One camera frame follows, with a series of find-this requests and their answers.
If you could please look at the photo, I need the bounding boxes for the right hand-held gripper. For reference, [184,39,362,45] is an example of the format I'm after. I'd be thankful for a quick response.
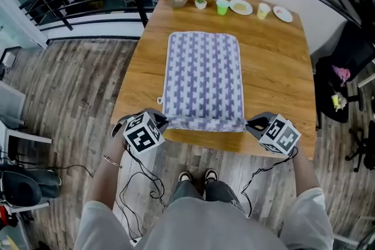
[245,112,302,155]

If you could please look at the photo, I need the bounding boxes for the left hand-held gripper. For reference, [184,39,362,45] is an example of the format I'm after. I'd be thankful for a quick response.
[111,108,170,155]

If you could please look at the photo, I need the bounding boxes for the purple patterned towel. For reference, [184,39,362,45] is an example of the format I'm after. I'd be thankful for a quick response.
[156,31,246,133]

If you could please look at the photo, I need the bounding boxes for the person's left forearm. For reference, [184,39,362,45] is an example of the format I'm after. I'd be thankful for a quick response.
[86,133,131,210]

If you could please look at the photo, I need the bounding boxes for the person's right forearm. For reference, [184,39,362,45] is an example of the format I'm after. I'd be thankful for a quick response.
[288,140,322,206]

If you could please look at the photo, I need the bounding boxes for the person's left shoe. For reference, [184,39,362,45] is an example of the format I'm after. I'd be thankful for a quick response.
[178,171,193,184]

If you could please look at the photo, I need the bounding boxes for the person's shoe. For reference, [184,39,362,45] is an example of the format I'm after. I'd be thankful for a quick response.
[178,171,193,184]
[204,168,219,182]

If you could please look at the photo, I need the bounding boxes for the person's right shoe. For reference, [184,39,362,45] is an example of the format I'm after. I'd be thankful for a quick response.
[204,168,219,182]

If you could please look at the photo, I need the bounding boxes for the person's dark jeans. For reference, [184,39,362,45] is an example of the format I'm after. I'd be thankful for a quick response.
[171,180,244,211]

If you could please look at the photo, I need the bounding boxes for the small flower bunch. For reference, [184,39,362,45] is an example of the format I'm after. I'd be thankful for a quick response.
[335,92,348,111]

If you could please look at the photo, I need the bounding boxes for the pink cloth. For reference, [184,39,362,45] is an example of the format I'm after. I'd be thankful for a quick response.
[332,65,352,87]

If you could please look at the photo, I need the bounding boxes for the black office chair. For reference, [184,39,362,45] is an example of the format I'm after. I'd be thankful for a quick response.
[345,117,375,172]
[313,22,375,124]

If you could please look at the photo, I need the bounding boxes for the person's beige shirt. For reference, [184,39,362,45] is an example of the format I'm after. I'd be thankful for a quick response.
[73,180,335,250]

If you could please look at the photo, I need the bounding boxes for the pale yellow cup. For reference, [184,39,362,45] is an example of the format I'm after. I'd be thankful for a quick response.
[257,2,271,20]

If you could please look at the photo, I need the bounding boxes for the white plate with pink food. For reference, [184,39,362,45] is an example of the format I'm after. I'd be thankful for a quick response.
[272,5,294,23]

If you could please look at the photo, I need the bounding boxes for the white plate with yellow food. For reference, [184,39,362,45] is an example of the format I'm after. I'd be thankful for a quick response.
[229,0,253,15]

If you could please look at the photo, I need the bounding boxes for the brown bowl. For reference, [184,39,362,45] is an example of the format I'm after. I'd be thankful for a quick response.
[168,0,189,9]

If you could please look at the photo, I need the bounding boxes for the green cup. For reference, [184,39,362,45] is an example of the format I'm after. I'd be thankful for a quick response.
[216,0,230,16]

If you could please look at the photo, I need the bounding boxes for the white partition panel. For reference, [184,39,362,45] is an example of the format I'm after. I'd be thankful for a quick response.
[224,0,348,53]

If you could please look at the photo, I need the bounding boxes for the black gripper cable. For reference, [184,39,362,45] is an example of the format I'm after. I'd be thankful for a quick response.
[118,143,168,244]
[240,146,298,217]

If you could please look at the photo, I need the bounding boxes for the thin metal bracelet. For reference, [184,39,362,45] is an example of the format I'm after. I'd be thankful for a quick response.
[102,155,123,169]

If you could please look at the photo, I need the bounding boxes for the black floor cable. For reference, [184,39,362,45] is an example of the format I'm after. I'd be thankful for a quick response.
[17,165,94,179]

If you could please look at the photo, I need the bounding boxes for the white shelf frame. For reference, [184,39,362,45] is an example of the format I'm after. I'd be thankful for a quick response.
[0,78,53,144]

